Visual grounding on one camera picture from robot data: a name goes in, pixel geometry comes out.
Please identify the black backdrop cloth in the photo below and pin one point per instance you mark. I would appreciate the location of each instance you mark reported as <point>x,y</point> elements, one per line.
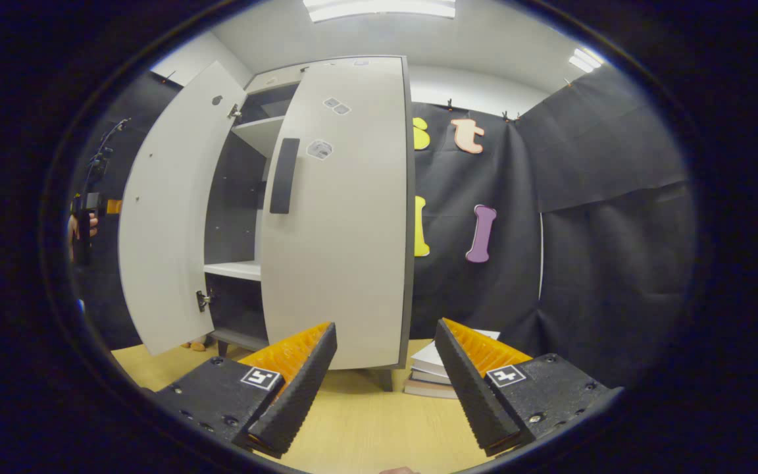
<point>616,276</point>

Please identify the long ceiling light panel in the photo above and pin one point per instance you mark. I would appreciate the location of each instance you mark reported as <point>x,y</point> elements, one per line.
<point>379,8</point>

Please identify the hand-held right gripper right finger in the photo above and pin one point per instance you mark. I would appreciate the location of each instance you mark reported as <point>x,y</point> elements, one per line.
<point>478,395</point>

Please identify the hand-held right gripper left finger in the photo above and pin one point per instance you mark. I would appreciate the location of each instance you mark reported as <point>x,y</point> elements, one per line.
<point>300,388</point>

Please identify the metal door hinge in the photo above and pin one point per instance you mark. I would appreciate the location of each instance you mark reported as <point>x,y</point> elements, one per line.
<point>202,300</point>
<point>234,110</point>

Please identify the white grey cabinet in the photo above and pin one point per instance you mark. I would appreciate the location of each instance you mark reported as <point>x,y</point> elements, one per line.
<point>237,197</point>

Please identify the white cabinet door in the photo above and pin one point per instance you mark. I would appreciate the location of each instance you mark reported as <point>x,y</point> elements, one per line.
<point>346,250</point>
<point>168,217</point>

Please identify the small ceiling light panel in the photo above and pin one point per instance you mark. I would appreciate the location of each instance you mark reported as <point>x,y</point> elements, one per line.
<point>586,59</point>

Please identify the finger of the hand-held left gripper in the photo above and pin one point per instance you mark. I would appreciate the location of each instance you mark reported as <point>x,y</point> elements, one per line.
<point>114,207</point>

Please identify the small brown toy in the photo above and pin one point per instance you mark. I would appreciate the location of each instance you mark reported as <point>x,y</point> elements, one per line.
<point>195,344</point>

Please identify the thick brown book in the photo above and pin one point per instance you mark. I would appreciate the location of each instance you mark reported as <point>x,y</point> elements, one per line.
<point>425,390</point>

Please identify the thin grey book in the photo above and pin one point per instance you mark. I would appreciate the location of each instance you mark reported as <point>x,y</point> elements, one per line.
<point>428,376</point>

